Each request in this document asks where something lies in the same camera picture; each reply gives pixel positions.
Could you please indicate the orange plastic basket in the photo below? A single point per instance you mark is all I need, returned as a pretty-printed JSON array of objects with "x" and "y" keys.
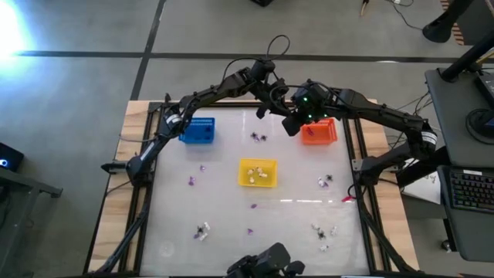
[{"x": 324, "y": 135}]

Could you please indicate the black chair base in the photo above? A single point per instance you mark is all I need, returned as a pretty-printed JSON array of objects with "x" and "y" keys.
[{"x": 440, "y": 29}]

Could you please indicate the black device with blue light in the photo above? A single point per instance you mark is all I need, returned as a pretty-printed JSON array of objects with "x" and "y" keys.
[{"x": 9, "y": 156}]

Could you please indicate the grey metal stand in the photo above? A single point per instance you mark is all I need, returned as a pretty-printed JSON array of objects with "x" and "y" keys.
[{"x": 23, "y": 185}]

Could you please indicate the yellow plastic basket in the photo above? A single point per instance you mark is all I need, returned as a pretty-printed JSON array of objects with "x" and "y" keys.
[{"x": 266, "y": 182}]

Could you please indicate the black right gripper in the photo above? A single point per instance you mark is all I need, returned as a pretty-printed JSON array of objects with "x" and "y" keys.
[{"x": 294, "y": 125}]

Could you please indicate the white paper sheet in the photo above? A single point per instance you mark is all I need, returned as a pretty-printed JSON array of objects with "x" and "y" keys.
[{"x": 424, "y": 189}]

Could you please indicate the silver metal bracket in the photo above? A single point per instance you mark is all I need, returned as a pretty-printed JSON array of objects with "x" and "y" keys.
[{"x": 356, "y": 165}]

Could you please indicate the black handheld device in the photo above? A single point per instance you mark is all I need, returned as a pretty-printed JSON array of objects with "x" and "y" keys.
[{"x": 270, "y": 258}]

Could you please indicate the black diagonal beam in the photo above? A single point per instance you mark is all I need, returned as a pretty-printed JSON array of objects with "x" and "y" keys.
[{"x": 428, "y": 170}]

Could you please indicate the blue plastic basket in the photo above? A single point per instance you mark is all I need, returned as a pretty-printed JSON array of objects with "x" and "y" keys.
[{"x": 193, "y": 129}]

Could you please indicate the black backlit keyboard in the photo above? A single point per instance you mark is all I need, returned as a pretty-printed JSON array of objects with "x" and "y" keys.
[{"x": 471, "y": 191}]

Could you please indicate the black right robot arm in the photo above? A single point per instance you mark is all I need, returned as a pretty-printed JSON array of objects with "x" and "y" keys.
[{"x": 386, "y": 112}]

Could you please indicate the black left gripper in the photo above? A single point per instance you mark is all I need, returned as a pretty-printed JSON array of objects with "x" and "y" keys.
[{"x": 278, "y": 90}]

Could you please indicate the grey desk panel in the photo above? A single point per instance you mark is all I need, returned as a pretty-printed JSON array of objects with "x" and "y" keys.
[{"x": 451, "y": 116}]

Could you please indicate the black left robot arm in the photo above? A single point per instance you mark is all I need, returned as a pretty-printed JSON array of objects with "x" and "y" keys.
[{"x": 208, "y": 94}]

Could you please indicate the grey keyboard desk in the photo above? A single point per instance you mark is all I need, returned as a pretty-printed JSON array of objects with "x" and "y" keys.
[{"x": 471, "y": 239}]

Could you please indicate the black monitor pole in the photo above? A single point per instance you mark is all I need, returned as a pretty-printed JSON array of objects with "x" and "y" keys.
[{"x": 463, "y": 62}]

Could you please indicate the round black stand base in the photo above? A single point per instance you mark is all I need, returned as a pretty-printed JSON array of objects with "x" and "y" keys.
[{"x": 480, "y": 123}]

